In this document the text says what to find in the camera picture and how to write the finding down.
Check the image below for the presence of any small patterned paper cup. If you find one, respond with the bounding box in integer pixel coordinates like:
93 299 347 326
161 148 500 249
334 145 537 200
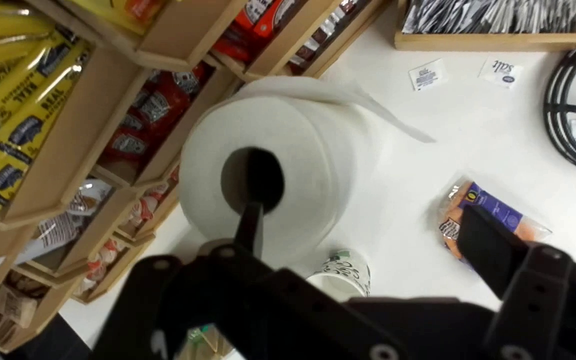
307 249 372 302

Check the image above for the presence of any white paper towel roll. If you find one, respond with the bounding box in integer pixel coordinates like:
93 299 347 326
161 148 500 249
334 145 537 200
179 76 431 263

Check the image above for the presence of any orange blue snack packet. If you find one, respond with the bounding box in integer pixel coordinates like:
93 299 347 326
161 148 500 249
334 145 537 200
436 178 552 261

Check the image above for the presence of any small white sachet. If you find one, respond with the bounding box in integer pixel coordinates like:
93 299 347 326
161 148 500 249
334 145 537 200
479 60 522 91
407 60 445 93

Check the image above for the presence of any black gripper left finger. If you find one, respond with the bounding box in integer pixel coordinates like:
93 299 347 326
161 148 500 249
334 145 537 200
235 151 263 258

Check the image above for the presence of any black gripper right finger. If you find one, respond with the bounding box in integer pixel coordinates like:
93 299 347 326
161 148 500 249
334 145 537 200
457 206 527 299

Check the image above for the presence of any wooden condiment organizer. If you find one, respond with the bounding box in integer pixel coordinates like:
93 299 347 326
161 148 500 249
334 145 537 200
0 0 386 354

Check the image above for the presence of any wooden tray of dark sachets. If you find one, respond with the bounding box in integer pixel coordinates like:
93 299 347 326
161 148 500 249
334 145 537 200
394 0 576 53

